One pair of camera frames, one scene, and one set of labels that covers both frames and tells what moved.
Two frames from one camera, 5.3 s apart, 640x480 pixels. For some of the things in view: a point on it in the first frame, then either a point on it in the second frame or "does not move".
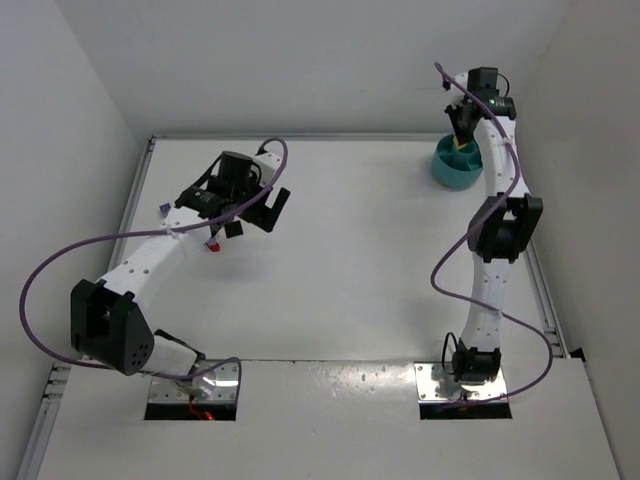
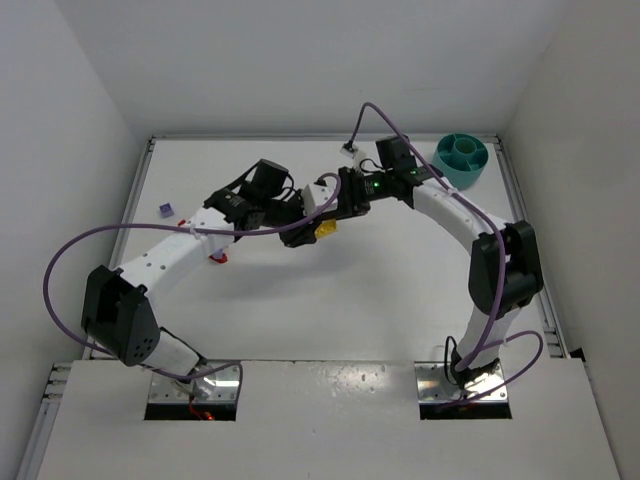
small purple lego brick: x=165 y=209 does not move
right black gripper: x=463 y=117 → x=345 y=204
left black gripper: x=261 y=212 → x=291 y=229
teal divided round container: x=455 y=167 does not move
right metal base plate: x=435 y=382 does not move
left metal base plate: x=214 y=386 does not move
